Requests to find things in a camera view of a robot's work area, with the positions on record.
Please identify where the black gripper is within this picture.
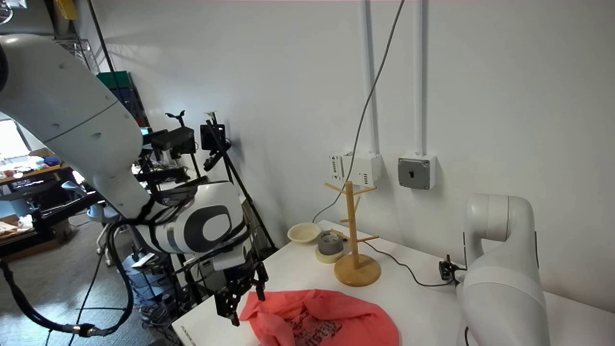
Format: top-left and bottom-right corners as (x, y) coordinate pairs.
(211, 255), (270, 328)

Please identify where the coral pink printed t-shirt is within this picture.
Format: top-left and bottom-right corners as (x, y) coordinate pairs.
(238, 288), (401, 346)

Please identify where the cream shallow bowl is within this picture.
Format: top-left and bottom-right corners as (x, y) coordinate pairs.
(284, 220), (322, 245)

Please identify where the wooden mug tree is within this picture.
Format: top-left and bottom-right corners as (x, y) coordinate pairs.
(322, 180), (382, 288)

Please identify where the gray junction box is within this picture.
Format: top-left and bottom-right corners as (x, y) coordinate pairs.
(395, 153), (438, 191)

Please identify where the green crate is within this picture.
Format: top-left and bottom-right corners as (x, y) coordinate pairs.
(94, 70), (149, 128)

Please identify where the wooden background desk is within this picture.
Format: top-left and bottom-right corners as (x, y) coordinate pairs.
(0, 161), (73, 245)

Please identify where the white wall socket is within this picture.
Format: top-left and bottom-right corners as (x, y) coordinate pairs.
(328, 151), (355, 186)

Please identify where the black camera tripod rig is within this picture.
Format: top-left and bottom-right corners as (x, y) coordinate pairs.
(136, 107), (278, 257)

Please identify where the thin black camera cable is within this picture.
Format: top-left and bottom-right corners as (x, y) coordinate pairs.
(363, 239), (449, 288)

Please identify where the white wall box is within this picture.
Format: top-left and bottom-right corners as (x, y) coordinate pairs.
(351, 151), (384, 188)

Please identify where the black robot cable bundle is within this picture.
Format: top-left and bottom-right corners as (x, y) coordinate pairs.
(0, 216), (140, 337)

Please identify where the black camera on stand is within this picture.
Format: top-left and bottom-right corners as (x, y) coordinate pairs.
(440, 253), (465, 286)

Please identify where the long gray cable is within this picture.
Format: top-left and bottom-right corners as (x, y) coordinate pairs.
(311, 0), (407, 224)

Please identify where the white wall conduit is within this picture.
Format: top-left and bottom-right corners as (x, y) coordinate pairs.
(415, 0), (430, 159)
(363, 0), (382, 155)

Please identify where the white articulated camera stand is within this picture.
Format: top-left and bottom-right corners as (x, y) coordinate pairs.
(457, 191), (553, 346)

